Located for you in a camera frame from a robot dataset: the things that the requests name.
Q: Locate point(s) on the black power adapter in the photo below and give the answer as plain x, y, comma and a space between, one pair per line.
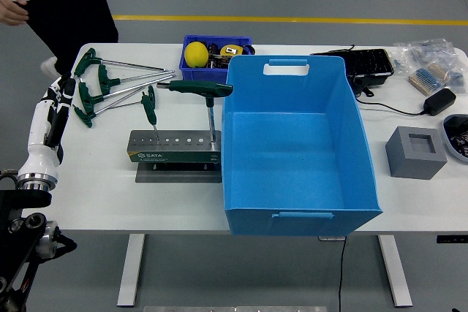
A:
440, 102

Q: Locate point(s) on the large blue plastic box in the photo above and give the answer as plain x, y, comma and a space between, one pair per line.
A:
292, 151

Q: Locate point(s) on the yellow floor tape line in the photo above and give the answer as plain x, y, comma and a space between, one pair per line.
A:
292, 19

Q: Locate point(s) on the metal hex wrench stand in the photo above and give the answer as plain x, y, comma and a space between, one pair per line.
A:
172, 156

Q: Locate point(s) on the small blue parts bin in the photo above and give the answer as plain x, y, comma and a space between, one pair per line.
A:
204, 74

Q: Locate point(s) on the black plastic tray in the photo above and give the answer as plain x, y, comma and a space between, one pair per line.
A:
369, 63

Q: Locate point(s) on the grey bowl with parts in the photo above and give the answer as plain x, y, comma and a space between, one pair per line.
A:
447, 136

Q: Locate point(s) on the yellow ball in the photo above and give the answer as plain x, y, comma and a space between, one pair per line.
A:
196, 54

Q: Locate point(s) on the person's right hand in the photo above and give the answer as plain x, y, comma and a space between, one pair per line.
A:
11, 5

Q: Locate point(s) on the black tape roll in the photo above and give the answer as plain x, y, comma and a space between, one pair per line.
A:
249, 50

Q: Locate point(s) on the black table control panel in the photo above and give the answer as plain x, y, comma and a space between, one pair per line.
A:
451, 239

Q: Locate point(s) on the tan resistor strip bundle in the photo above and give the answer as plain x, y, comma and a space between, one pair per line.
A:
429, 79

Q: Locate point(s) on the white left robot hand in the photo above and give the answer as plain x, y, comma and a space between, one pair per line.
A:
36, 158

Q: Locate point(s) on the person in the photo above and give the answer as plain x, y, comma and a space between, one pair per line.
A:
73, 8

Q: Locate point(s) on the dark metal hardware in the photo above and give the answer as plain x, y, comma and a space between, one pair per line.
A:
217, 60

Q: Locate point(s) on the white table leg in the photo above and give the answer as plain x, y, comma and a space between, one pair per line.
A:
395, 272
131, 272

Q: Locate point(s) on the clear plastic parts bag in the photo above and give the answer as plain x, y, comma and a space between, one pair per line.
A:
428, 50
459, 78

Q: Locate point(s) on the grey block with square recess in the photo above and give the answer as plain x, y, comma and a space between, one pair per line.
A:
413, 166

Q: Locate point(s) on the yellow tape measure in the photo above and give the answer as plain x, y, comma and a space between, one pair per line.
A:
232, 50

